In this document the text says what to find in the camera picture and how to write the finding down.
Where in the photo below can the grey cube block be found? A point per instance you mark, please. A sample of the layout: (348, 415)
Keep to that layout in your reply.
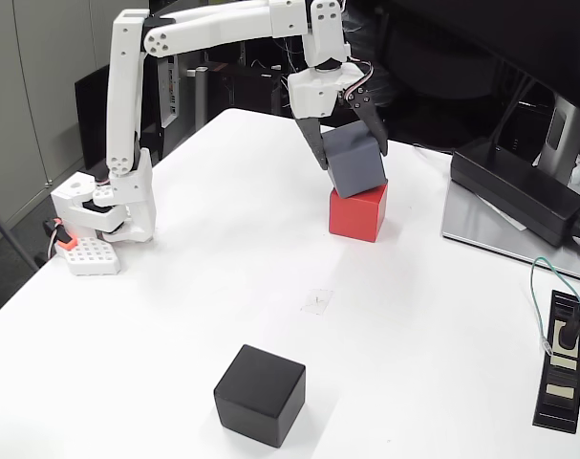
(356, 162)

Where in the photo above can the black cube block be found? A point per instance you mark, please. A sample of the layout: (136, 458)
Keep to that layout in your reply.
(258, 397)

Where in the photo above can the plastic-wrapped black bin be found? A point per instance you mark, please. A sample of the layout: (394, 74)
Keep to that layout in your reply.
(380, 91)

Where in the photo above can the red cube block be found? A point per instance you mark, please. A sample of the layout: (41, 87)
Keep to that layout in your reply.
(356, 215)

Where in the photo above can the black power adapter brick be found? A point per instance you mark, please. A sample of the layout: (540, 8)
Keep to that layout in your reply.
(509, 186)

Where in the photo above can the black monitor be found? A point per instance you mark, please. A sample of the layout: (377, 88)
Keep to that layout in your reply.
(533, 33)

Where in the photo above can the silver monitor stand neck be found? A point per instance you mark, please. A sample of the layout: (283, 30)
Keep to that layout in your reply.
(564, 129)

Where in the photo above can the black computer tower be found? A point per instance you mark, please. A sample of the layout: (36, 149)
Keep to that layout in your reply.
(89, 119)

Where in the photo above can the black power plug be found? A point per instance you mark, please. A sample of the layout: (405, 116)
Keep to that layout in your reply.
(566, 334)

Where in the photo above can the black power strip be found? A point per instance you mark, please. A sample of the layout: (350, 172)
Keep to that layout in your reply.
(559, 411)

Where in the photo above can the silver metal post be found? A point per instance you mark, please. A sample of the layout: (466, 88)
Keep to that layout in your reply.
(201, 95)

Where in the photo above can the silver monitor base plate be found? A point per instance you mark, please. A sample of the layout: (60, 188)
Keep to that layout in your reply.
(476, 225)

